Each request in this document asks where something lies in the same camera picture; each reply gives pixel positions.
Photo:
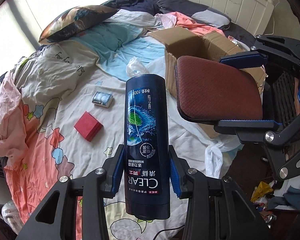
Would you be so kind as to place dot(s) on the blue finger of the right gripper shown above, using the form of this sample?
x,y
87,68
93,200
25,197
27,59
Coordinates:
x,y
244,60
262,124

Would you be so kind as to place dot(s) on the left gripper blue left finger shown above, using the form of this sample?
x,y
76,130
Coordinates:
x,y
118,169

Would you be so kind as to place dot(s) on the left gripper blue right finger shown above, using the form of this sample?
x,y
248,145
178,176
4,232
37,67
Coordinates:
x,y
175,177

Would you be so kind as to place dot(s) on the red embossed gift box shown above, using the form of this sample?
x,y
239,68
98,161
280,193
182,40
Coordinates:
x,y
87,126

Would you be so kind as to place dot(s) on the maroon zip case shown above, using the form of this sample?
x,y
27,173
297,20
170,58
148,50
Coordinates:
x,y
208,91

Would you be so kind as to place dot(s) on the dark blue shampoo bottle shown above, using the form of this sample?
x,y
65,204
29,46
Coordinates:
x,y
147,165

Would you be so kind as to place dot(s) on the starry night small box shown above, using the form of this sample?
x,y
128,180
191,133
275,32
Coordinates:
x,y
102,99

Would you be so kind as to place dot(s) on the white plastic bag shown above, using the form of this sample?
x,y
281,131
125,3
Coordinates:
x,y
211,156

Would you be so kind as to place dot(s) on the dark navy blanket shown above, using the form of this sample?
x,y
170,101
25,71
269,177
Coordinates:
x,y
202,14

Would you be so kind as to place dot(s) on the brown cardboard box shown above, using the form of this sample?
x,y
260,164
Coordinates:
x,y
179,42

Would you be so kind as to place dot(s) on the cartoon star print duvet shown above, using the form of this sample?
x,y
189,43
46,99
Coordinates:
x,y
46,93

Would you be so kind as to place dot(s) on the clear plastic bag bundle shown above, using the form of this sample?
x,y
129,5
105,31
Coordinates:
x,y
10,215

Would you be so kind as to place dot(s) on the dark patterned pillow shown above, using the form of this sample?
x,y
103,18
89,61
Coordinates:
x,y
74,21

